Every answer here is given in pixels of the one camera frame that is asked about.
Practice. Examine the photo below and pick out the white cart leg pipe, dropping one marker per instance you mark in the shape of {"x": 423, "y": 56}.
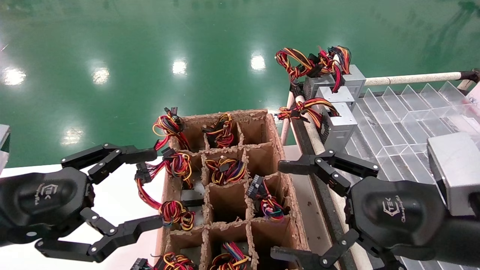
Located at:
{"x": 287, "y": 127}

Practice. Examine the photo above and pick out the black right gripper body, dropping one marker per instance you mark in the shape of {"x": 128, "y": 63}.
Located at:
{"x": 393, "y": 213}

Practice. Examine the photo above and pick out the grey shelf corner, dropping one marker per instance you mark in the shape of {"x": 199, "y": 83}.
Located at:
{"x": 3, "y": 135}

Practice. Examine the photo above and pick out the clear acrylic divider tray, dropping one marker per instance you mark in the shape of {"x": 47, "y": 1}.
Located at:
{"x": 405, "y": 123}

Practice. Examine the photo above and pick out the brown cardboard divider box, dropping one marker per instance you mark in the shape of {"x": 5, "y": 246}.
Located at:
{"x": 228, "y": 202}

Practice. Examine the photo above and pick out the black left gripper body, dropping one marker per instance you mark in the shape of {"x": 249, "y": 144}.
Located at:
{"x": 41, "y": 198}

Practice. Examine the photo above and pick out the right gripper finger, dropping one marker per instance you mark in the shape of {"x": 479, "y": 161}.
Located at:
{"x": 300, "y": 260}
{"x": 326, "y": 165}

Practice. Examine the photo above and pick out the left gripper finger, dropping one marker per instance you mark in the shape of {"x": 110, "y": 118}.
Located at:
{"x": 127, "y": 230}
{"x": 112, "y": 155}

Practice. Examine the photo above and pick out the white padded cart rail pipe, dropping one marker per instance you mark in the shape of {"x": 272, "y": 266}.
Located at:
{"x": 465, "y": 84}
{"x": 412, "y": 78}
{"x": 314, "y": 135}

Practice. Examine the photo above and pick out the black pipe joint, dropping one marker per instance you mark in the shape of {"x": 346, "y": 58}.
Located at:
{"x": 295, "y": 89}
{"x": 470, "y": 76}

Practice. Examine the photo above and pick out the beige ledge board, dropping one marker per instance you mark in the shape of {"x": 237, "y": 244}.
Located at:
{"x": 302, "y": 198}

